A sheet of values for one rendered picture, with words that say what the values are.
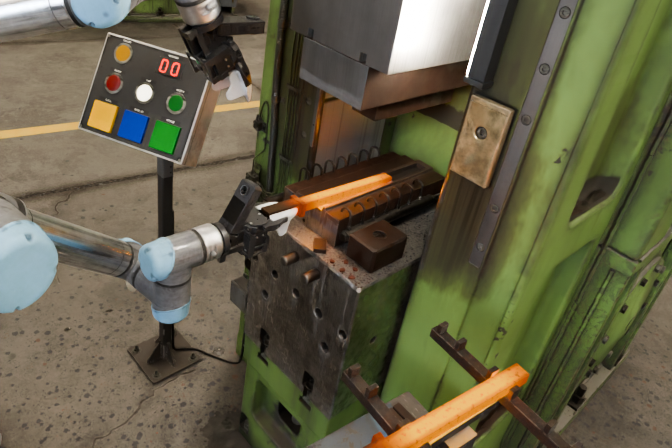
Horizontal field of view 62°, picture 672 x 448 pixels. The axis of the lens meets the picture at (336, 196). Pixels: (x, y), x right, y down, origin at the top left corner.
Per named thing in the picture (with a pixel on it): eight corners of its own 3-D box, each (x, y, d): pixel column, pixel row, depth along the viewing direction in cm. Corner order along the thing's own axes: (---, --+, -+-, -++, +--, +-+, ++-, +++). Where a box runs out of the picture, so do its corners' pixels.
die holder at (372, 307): (328, 421, 146) (359, 290, 123) (243, 332, 167) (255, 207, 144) (454, 331, 182) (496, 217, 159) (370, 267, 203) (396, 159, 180)
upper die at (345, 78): (360, 111, 117) (368, 67, 112) (298, 77, 128) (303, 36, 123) (473, 84, 144) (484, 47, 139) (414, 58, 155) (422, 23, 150)
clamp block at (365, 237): (370, 275, 128) (375, 252, 125) (344, 255, 133) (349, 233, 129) (403, 257, 136) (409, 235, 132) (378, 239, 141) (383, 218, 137)
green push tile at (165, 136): (171, 154, 148) (180, 127, 147) (147, 146, 149) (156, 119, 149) (174, 155, 149) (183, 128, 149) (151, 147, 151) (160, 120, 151)
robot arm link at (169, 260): (135, 271, 110) (135, 236, 106) (185, 254, 118) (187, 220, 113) (155, 294, 106) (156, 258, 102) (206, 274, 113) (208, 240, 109)
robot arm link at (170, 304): (164, 288, 124) (165, 248, 118) (198, 315, 118) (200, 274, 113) (133, 304, 118) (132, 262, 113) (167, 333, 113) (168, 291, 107)
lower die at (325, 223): (334, 247, 135) (339, 218, 130) (282, 207, 146) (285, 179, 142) (439, 200, 162) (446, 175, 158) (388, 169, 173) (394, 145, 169)
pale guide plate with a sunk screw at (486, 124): (484, 189, 114) (510, 112, 105) (448, 169, 119) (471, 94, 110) (489, 186, 115) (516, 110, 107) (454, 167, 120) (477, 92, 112)
